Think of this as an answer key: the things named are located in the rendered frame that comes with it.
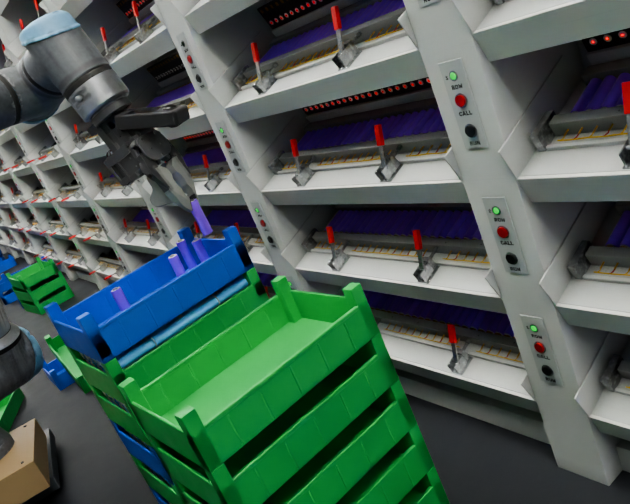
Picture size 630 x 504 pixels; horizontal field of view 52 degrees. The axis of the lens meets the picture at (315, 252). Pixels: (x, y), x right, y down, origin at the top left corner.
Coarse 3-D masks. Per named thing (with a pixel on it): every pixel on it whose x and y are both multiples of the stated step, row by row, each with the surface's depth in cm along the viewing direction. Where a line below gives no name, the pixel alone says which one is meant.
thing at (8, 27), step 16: (16, 0) 241; (32, 0) 244; (0, 16) 238; (16, 16) 241; (32, 16) 244; (0, 32) 243; (16, 32) 241; (16, 64) 248; (64, 112) 252; (64, 128) 252; (96, 160) 260; (80, 176) 257; (96, 176) 260; (96, 208) 262; (112, 208) 264; (128, 208) 268; (112, 224) 265; (112, 240) 268; (128, 256) 269; (144, 256) 273
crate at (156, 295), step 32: (160, 256) 123; (224, 256) 109; (128, 288) 119; (160, 288) 102; (192, 288) 106; (64, 320) 111; (96, 320) 116; (128, 320) 99; (160, 320) 102; (96, 352) 97
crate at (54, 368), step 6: (54, 360) 249; (48, 366) 248; (54, 366) 249; (60, 366) 251; (48, 372) 247; (54, 372) 231; (60, 372) 249; (66, 372) 233; (54, 378) 231; (60, 378) 232; (66, 378) 233; (72, 378) 234; (54, 384) 240; (60, 384) 232; (66, 384) 233; (60, 390) 232
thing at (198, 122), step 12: (180, 72) 183; (168, 84) 193; (144, 96) 198; (156, 96) 200; (192, 96) 143; (132, 108) 196; (192, 108) 159; (192, 120) 153; (204, 120) 149; (168, 132) 169; (180, 132) 164; (192, 132) 159
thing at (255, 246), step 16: (208, 208) 212; (224, 208) 202; (240, 208) 193; (192, 224) 209; (224, 224) 192; (240, 224) 184; (176, 240) 207; (256, 240) 174; (256, 256) 167; (272, 272) 163
